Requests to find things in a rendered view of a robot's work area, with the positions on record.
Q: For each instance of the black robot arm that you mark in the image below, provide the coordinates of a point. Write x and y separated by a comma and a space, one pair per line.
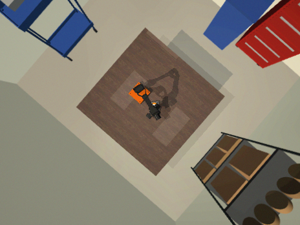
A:
153, 110

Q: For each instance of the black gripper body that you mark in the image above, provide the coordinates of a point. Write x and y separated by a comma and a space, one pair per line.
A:
149, 115

